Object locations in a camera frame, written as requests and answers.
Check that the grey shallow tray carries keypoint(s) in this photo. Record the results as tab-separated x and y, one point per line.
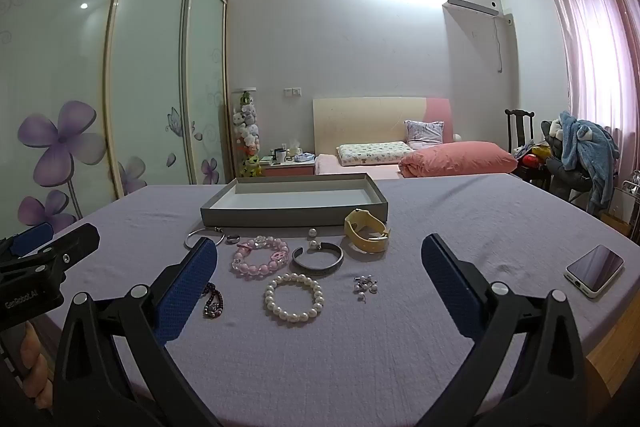
295	202

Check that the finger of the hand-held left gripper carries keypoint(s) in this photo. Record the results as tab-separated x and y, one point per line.
75	242
30	238

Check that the grey plush garment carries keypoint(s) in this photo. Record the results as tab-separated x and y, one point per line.
550	132

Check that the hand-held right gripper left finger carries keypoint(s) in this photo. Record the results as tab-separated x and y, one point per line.
187	292

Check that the person's left hand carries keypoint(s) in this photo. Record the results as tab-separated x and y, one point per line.
36	357

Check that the cluster of small earrings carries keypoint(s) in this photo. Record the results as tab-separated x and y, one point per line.
364	287

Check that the pink and cream nightstand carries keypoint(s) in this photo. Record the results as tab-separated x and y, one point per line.
287	168

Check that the purple bed sheet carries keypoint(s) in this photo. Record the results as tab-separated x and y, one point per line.
380	347

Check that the metal rack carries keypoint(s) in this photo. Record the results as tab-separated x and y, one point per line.
632	202

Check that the pink curtain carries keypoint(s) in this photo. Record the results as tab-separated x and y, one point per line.
595	57

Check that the folded pink quilt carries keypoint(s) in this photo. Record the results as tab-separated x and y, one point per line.
460	159

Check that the white mug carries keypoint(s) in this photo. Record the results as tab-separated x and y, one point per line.
280	154

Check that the smartphone in white case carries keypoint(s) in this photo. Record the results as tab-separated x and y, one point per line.
595	269

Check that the yellow wristwatch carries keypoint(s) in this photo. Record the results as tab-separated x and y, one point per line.
365	243

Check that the wall outlet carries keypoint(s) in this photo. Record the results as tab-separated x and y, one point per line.
293	92

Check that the thin silver bangle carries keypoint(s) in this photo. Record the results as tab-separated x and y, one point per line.
200	238

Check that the purple floral pillow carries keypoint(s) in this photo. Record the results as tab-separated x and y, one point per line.
425	133

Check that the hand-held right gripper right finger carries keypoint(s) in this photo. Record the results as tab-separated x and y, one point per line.
450	287

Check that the cream and pink headboard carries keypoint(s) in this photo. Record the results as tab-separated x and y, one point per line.
365	119

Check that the red and yellow toy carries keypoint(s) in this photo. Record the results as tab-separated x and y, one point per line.
532	157

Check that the white patterned pillow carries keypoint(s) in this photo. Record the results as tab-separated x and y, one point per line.
372	153

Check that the floral sliding door wardrobe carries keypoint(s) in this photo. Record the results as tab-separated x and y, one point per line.
75	82

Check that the clear tube of plush toys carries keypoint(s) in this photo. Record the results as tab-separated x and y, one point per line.
247	132

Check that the pink bed mattress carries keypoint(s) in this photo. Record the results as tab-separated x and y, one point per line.
350	168

